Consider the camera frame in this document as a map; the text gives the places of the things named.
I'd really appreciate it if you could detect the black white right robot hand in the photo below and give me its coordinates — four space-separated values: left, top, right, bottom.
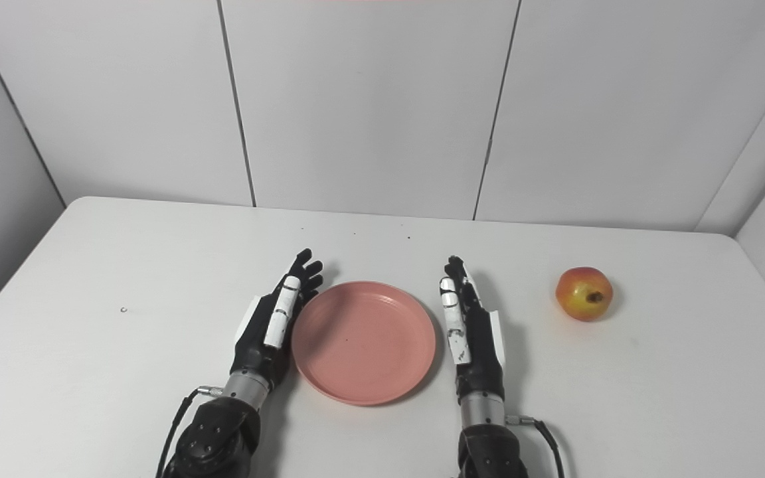
439 256 508 402

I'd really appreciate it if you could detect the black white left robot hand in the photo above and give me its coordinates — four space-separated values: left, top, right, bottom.
230 249 325 389

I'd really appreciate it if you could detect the pink round plate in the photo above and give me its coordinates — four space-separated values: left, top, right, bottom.
291 281 437 406

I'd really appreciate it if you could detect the red yellow pomegranate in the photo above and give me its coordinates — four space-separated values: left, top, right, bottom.
555 267 614 322

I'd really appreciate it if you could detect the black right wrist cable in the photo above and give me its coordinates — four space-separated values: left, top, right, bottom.
505 415 566 478

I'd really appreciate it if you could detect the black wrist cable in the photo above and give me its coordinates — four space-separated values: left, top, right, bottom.
155 385 224 478
505 415 566 478

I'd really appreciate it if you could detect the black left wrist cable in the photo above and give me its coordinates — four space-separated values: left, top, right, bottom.
155 385 224 478

